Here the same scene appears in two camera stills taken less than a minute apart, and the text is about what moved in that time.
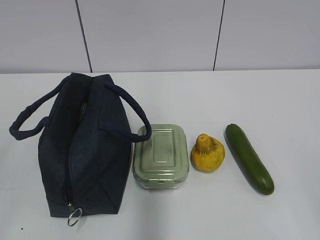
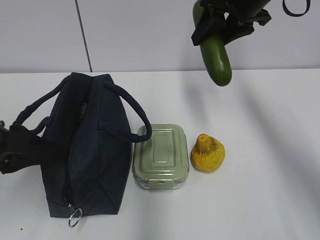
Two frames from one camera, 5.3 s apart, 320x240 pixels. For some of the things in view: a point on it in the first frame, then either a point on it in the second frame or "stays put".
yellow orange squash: (208, 154) stays put
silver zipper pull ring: (69, 204) stays put
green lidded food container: (162, 161) stays put
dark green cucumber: (248, 160) to (215, 52)
